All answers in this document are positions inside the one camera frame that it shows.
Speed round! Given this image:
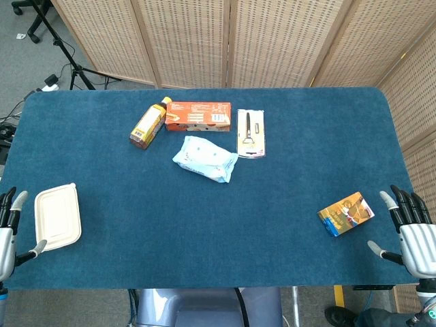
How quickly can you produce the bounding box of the grey blue robot torso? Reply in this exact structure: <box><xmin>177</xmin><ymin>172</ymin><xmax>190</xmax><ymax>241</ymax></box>
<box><xmin>136</xmin><ymin>287</ymin><xmax>283</xmax><ymax>327</ymax></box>

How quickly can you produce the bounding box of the light blue wet wipes pack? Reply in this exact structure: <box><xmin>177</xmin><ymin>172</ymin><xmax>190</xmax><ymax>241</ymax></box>
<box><xmin>172</xmin><ymin>135</ymin><xmax>239</xmax><ymax>184</ymax></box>

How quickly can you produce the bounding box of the black torso cable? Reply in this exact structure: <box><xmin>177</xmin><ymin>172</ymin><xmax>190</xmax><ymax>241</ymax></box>
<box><xmin>234</xmin><ymin>287</ymin><xmax>249</xmax><ymax>327</ymax></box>

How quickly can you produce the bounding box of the dark trouser leg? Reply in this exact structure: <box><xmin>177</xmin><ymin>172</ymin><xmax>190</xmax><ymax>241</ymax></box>
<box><xmin>354</xmin><ymin>307</ymin><xmax>415</xmax><ymax>327</ymax></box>

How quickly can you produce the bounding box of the small yellow and blue box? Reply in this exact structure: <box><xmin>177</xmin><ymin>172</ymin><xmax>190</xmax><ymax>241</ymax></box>
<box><xmin>317</xmin><ymin>191</ymin><xmax>375</xmax><ymax>238</ymax></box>

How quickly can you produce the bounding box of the woven folding screen panel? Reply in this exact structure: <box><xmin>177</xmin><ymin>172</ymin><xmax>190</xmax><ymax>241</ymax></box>
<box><xmin>311</xmin><ymin>0</ymin><xmax>436</xmax><ymax>88</ymax></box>
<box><xmin>131</xmin><ymin>0</ymin><xmax>233</xmax><ymax>89</ymax></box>
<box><xmin>50</xmin><ymin>0</ymin><xmax>161</xmax><ymax>88</ymax></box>
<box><xmin>226</xmin><ymin>0</ymin><xmax>345</xmax><ymax>89</ymax></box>
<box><xmin>376</xmin><ymin>23</ymin><xmax>436</xmax><ymax>208</ymax></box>

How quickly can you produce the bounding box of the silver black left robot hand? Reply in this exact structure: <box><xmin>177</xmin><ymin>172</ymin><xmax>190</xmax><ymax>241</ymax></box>
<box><xmin>0</xmin><ymin>186</ymin><xmax>48</xmax><ymax>283</ymax></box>

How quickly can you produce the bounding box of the razor in blister pack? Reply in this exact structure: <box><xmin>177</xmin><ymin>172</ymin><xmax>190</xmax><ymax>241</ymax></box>
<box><xmin>236</xmin><ymin>108</ymin><xmax>266</xmax><ymax>159</ymax></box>

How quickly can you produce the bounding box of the blue carpet table cover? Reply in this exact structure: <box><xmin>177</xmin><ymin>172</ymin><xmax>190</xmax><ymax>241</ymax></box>
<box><xmin>0</xmin><ymin>87</ymin><xmax>420</xmax><ymax>290</ymax></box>

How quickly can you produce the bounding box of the white lidded food container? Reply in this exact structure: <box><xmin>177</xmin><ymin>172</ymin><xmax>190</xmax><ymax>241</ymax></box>
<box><xmin>33</xmin><ymin>183</ymin><xmax>82</xmax><ymax>252</ymax></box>

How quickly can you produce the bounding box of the black floor cable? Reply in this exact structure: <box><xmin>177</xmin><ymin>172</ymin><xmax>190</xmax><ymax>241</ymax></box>
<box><xmin>0</xmin><ymin>97</ymin><xmax>30</xmax><ymax>124</ymax></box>

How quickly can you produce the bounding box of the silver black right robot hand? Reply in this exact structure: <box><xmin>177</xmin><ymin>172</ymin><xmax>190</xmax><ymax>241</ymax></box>
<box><xmin>367</xmin><ymin>185</ymin><xmax>436</xmax><ymax>282</ymax></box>

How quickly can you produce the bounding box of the silver metal table leg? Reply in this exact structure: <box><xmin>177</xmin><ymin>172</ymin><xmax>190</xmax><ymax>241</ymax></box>
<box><xmin>290</xmin><ymin>285</ymin><xmax>301</xmax><ymax>327</ymax></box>

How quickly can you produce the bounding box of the black office chair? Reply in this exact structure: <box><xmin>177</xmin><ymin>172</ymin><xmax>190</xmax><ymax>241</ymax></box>
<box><xmin>12</xmin><ymin>0</ymin><xmax>52</xmax><ymax>44</ymax></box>

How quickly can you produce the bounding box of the black shoe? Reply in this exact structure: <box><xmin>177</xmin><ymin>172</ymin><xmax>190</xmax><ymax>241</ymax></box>
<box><xmin>324</xmin><ymin>305</ymin><xmax>357</xmax><ymax>327</ymax></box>

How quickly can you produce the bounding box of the long orange carton box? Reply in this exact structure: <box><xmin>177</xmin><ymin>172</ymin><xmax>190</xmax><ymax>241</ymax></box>
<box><xmin>164</xmin><ymin>101</ymin><xmax>232</xmax><ymax>132</ymax></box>

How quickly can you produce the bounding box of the black tripod stand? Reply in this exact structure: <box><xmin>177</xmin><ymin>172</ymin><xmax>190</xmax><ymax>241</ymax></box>
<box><xmin>20</xmin><ymin>0</ymin><xmax>122</xmax><ymax>91</ymax></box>

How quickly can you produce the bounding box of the yellow labelled drink bottle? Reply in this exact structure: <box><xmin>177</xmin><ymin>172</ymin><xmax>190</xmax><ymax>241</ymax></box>
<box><xmin>129</xmin><ymin>96</ymin><xmax>173</xmax><ymax>151</ymax></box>

